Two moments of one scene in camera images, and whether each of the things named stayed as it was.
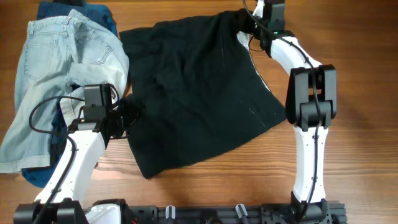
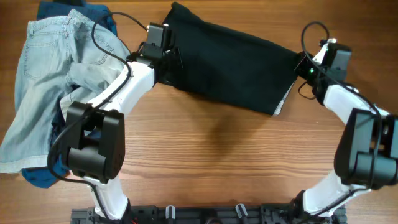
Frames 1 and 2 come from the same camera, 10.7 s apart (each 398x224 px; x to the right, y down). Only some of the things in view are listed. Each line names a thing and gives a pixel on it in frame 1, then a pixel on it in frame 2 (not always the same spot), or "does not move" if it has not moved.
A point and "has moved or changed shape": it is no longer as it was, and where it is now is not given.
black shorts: (202, 89) has moved or changed shape
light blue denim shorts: (63, 52) does not move
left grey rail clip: (173, 211) does not move
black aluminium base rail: (240, 214) does not move
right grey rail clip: (238, 210) does not move
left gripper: (131, 112) → (173, 62)
